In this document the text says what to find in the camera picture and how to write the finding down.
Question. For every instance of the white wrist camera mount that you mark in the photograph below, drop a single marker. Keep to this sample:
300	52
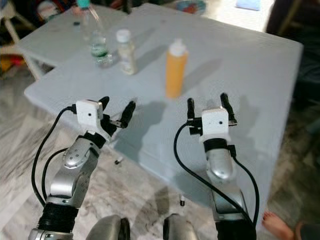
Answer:
215	121
89	114

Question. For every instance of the orange juice bottle white cap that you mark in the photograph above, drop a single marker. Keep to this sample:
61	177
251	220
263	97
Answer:
176	70

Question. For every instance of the white plastic chair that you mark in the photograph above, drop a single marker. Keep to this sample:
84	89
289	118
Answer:
10	27

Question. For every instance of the large grey table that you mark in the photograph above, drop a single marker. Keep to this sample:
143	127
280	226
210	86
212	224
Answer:
230	75

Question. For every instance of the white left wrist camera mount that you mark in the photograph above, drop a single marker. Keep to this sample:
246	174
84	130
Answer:
89	114

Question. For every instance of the bright white table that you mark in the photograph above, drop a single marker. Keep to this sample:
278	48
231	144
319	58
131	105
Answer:
225	17

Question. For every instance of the pale bottle white cap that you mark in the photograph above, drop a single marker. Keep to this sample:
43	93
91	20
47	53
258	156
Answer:
126	55

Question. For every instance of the person's bare foot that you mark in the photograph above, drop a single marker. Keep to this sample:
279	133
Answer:
275	225

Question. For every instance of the silver robot leg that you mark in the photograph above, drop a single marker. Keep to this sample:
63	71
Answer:
180	229
112	229

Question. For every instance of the small grey table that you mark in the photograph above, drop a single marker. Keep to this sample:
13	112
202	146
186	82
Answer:
55	37

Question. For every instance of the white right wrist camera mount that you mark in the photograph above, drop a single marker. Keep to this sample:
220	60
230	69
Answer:
215	121

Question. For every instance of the light blue folded cloth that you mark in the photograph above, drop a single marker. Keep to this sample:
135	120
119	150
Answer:
249	4

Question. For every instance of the silver robot right leg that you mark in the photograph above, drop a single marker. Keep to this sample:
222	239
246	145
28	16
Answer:
180	229

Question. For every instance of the colourful round plate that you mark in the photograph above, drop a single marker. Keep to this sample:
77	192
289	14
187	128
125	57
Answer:
191	6

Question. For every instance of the clear bottle teal cap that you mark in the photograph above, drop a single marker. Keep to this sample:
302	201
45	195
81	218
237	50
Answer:
102	50

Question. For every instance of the silver robot left leg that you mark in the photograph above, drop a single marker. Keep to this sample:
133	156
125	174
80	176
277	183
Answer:
112	229

